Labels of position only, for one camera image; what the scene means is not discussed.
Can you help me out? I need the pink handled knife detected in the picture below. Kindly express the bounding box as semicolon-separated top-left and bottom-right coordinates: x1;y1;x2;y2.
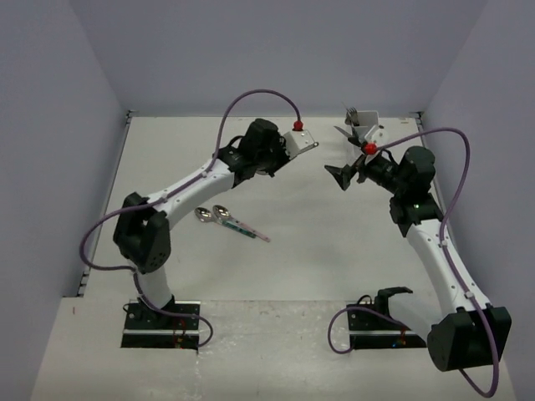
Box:
334;126;358;144

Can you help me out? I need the all-silver fork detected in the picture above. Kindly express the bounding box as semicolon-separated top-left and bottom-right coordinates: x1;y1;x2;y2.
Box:
347;107;360;126

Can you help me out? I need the teal handled spoon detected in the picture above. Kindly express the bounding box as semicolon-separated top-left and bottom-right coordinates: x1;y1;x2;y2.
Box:
194;207;257;238

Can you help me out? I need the teal handled knife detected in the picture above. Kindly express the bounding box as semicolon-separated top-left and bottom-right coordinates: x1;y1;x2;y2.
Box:
352;128;361;144

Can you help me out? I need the pink handled fork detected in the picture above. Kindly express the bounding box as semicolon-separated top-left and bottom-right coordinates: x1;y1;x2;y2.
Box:
353;110;361;126

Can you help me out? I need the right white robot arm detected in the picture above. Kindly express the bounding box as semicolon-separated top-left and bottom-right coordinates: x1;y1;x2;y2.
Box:
325;146;512;372

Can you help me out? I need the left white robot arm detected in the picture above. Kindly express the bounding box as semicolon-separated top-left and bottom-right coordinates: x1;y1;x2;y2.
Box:
113;119;304;328

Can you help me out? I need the white three-compartment utensil holder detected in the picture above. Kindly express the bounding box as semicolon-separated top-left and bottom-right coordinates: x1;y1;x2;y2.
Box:
345;111;380;165

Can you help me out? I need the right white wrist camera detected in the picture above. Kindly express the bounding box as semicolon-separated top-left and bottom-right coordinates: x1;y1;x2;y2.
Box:
364;124;389;147

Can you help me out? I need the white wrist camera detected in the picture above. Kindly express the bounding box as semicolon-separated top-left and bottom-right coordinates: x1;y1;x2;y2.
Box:
283;129;317;160
364;124;389;147

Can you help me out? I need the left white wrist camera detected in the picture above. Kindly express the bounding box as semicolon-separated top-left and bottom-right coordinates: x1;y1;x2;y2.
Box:
283;129;317;160

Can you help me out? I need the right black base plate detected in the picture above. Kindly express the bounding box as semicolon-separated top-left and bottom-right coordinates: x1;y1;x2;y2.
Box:
346;310;426;350

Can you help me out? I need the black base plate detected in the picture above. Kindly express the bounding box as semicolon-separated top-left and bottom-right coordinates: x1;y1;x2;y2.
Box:
120;301;200;351
346;310;426;350

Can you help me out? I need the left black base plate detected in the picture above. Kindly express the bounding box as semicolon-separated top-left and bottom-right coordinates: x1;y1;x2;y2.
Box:
120;301;200;351

